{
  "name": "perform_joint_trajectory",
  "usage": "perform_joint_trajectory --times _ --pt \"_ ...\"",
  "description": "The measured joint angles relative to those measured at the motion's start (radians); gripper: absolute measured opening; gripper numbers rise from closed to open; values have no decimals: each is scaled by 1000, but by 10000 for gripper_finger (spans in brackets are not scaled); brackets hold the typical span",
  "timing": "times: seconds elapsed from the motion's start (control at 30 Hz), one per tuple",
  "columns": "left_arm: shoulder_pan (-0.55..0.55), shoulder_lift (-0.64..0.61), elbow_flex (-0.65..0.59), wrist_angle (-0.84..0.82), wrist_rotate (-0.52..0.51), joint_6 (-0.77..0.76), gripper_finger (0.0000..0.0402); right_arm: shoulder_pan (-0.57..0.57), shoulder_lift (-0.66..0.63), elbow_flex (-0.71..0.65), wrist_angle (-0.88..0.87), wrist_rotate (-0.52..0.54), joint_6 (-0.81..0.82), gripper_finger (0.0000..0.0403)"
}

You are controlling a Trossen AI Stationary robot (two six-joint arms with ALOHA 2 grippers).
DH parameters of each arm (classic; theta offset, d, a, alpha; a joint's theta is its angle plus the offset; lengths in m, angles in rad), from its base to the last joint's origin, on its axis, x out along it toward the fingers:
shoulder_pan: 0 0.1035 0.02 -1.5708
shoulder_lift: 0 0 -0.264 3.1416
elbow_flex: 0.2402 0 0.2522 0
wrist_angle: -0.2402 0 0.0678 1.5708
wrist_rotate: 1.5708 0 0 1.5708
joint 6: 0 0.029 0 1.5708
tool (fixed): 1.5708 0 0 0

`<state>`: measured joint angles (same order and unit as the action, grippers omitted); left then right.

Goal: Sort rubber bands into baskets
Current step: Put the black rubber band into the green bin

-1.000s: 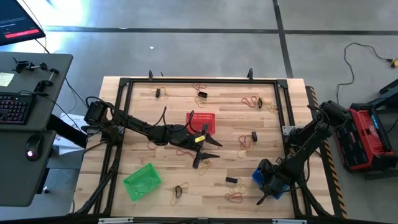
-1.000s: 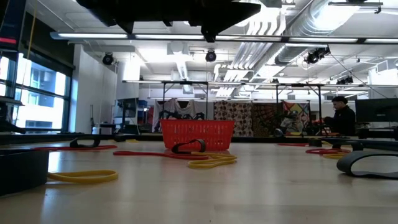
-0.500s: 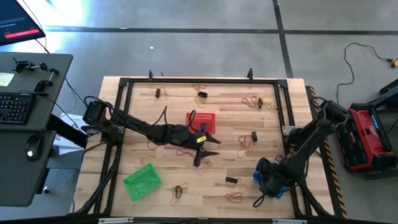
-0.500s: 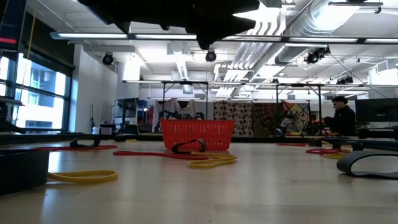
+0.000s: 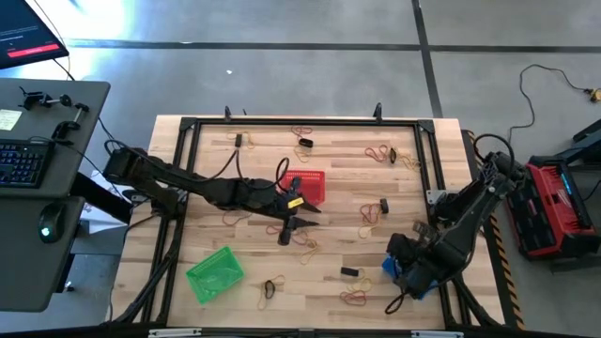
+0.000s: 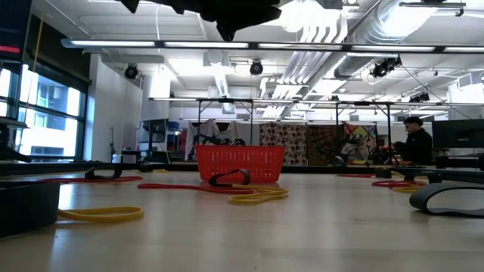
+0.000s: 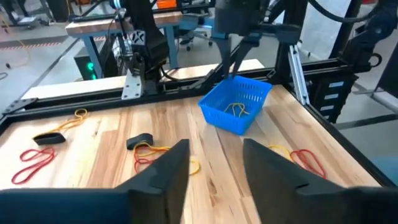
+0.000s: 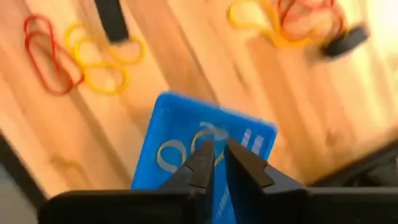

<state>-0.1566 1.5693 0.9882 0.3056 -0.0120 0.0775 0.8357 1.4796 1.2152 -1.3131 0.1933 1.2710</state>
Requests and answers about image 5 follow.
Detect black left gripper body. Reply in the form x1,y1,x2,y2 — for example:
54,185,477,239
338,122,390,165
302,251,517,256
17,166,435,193
262,177,306,246

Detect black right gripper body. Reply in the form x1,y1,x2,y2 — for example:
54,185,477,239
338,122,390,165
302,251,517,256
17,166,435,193
386,231,441,300

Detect red plastic basket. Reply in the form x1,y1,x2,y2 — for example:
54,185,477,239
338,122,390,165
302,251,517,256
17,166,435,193
280,169,327,207

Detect blue plastic basket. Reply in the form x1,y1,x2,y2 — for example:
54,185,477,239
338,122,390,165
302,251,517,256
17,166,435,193
380,255,441,301

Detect silver mounting plate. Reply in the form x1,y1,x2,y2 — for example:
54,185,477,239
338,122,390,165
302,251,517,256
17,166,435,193
424,188,447,206

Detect black yellow hazard strip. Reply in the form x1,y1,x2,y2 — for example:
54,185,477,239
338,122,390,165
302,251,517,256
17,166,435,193
462,129,527,331

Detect green plastic basket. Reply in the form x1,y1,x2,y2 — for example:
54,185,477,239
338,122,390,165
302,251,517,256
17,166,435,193
185,245,246,305

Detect red black power station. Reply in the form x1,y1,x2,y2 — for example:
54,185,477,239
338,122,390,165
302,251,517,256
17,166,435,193
504,154,601,262

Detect white paper sheets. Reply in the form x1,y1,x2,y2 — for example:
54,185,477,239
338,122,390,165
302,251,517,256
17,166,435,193
77,169,142,236

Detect black desk leg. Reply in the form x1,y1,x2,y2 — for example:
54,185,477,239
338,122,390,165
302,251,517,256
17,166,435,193
69,171,135,225

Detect dark equipment base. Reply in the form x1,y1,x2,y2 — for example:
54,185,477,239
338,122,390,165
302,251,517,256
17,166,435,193
556,117,601,170

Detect black desk clamp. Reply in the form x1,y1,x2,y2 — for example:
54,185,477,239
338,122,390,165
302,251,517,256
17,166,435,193
18,86,74,112
50,101,90,142

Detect black computer mouse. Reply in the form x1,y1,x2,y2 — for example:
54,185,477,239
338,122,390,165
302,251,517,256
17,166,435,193
37,202,67,244

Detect black backlit keyboard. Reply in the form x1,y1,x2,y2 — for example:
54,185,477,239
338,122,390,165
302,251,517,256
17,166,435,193
0,139,54,189

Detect dark grey side desk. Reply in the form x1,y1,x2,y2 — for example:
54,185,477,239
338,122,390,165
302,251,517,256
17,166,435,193
0,195,86,314

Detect yellow sticky note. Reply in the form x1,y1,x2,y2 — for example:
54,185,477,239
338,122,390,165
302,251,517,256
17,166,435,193
0,108,23,131

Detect monitor with red button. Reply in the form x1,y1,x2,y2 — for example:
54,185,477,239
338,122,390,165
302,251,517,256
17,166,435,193
0,0,70,70

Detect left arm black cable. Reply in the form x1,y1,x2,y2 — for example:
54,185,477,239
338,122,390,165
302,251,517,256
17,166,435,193
103,138,291,193

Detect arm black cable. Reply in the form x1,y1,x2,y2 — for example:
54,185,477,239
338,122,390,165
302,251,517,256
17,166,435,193
384,132,516,315
103,138,291,193

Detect silver metal bracket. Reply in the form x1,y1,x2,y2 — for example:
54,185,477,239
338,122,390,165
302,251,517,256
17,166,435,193
147,328,203,338
410,330,465,338

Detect black metal table frame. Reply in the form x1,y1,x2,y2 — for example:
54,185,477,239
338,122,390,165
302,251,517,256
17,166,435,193
110,115,503,332

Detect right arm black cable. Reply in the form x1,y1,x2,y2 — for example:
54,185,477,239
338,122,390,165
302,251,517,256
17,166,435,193
384,132,516,315

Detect black floor cable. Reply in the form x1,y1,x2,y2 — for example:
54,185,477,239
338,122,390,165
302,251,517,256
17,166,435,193
507,63,593,169

